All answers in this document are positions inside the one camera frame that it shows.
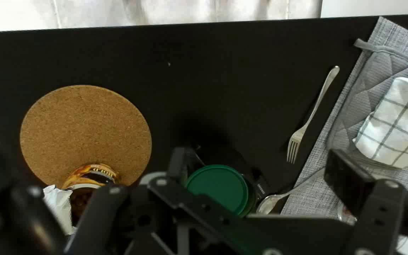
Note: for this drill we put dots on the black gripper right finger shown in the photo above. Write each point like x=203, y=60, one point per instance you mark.
x=378, y=208

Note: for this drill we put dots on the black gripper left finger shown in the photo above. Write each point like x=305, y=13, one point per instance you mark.
x=166, y=222

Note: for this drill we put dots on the round green plastic lid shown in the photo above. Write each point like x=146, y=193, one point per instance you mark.
x=218, y=186

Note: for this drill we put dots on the clear plastic container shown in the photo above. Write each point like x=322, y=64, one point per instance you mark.
x=152, y=178

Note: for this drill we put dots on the grey woven placemat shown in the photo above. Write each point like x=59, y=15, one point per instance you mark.
x=317, y=189

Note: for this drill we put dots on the white checkered kitchen towel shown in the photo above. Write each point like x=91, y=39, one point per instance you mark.
x=397, y=128

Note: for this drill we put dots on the yellow labelled food cup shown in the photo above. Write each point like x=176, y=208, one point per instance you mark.
x=92, y=176

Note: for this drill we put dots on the peeled white foil seal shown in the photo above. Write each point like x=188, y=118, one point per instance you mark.
x=57, y=203

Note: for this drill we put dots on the grey quilted oven mitt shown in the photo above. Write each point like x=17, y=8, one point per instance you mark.
x=368, y=90

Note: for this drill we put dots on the round cork mat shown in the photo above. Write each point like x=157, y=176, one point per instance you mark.
x=81, y=132

